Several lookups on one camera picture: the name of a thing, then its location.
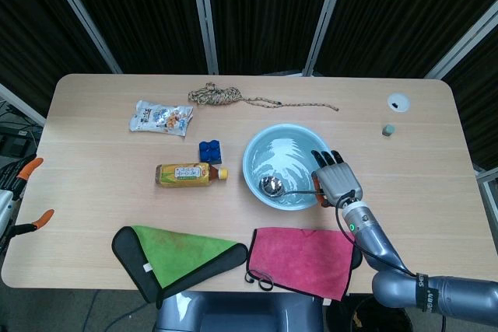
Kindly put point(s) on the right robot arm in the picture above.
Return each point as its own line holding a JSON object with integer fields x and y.
{"x": 389, "y": 281}

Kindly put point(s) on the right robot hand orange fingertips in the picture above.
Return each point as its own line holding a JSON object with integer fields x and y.
{"x": 338, "y": 182}

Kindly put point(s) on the blue toy brick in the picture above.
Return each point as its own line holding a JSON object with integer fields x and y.
{"x": 211, "y": 152}

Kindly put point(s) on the grey partition post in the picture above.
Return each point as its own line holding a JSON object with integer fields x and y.
{"x": 463, "y": 44}
{"x": 19, "y": 104}
{"x": 205, "y": 17}
{"x": 325, "y": 21}
{"x": 83, "y": 21}

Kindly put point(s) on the grey robot torso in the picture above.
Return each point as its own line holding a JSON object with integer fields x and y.
{"x": 233, "y": 312}

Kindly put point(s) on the dark equipment clutter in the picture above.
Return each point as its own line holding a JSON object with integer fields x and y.
{"x": 15, "y": 141}

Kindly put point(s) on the metal spoon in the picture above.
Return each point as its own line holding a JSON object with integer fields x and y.
{"x": 272, "y": 185}

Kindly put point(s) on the light blue bowl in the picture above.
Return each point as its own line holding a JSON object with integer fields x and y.
{"x": 272, "y": 145}

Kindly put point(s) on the pink cloth black trim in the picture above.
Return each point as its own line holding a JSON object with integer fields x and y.
{"x": 303, "y": 258}

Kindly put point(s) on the tea bottle yellow label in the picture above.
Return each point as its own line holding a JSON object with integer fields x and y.
{"x": 183, "y": 176}

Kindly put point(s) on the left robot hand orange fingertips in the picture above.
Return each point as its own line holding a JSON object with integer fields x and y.
{"x": 5, "y": 207}

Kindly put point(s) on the green and grey cloth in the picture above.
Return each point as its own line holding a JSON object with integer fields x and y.
{"x": 171, "y": 254}

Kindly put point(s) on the white snack packet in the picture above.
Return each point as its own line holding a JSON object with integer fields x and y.
{"x": 159, "y": 120}

